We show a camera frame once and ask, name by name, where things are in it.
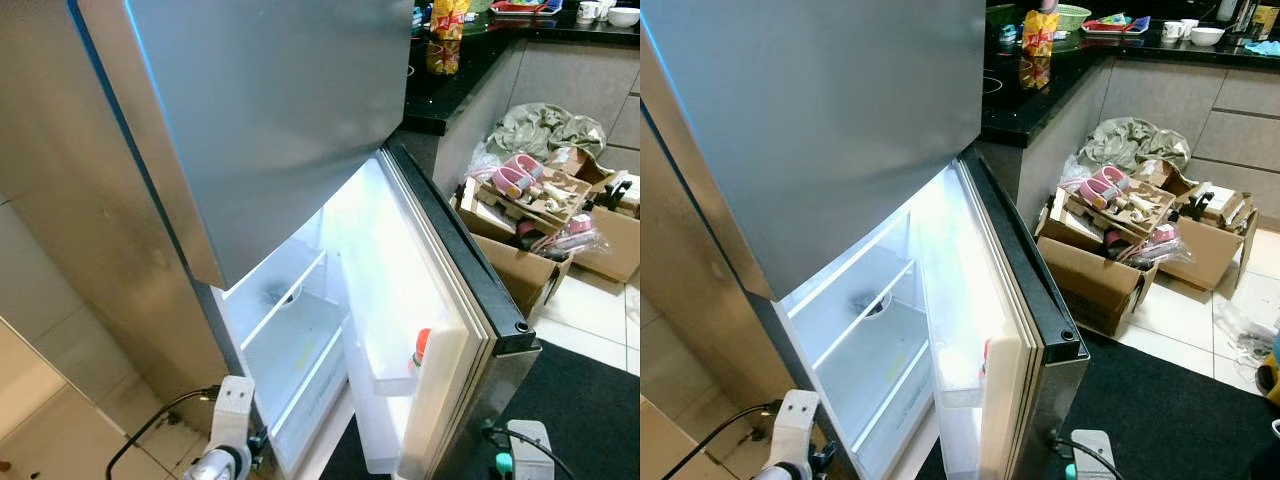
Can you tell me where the glass fridge shelf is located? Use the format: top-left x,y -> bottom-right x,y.
848,338 -> 933,456
238,248 -> 331,353
268,325 -> 349,436
808,262 -> 916,373

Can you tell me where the clear fridge door bin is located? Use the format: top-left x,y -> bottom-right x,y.
343,305 -> 433,398
918,325 -> 993,411

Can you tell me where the silver fridge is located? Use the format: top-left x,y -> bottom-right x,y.
640,0 -> 1091,480
0,0 -> 543,480

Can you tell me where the black floor mat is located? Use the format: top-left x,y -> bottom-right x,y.
915,328 -> 1280,480
320,338 -> 641,480

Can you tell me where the open cardboard box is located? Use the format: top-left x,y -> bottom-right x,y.
560,148 -> 641,284
1150,160 -> 1261,293

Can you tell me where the cardboard box with clutter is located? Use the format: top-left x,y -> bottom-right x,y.
1033,163 -> 1176,338
453,148 -> 579,319

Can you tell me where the pink slipper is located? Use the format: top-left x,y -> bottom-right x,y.
1092,164 -> 1133,196
503,152 -> 546,183
488,165 -> 533,199
1077,178 -> 1116,211

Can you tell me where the black kitchen countertop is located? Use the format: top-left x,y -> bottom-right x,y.
980,0 -> 1280,151
403,0 -> 641,138

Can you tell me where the grey green crumpled cloth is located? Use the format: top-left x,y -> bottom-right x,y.
486,101 -> 609,163
1077,116 -> 1194,174

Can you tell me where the clear plastic bag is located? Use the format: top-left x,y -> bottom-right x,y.
1213,298 -> 1276,369

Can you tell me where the yellow toy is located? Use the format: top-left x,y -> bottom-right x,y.
1255,335 -> 1280,401

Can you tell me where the grey kitchen cabinet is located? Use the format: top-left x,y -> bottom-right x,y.
430,38 -> 641,201
1015,55 -> 1280,231

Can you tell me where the yellow snack bag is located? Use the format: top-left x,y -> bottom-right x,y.
428,0 -> 471,43
1020,8 -> 1061,58

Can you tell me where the red tray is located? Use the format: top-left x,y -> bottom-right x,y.
488,0 -> 564,17
1080,13 -> 1153,38

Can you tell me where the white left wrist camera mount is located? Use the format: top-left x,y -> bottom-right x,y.
775,390 -> 823,471
208,375 -> 259,459

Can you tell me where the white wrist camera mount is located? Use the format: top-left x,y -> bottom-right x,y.
505,420 -> 556,480
1070,430 -> 1116,480
208,375 -> 259,459
775,390 -> 823,471

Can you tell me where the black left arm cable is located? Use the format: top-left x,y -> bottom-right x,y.
660,402 -> 783,480
105,385 -> 219,480

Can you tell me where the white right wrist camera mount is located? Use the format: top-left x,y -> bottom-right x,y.
1070,430 -> 1116,480
505,420 -> 556,480

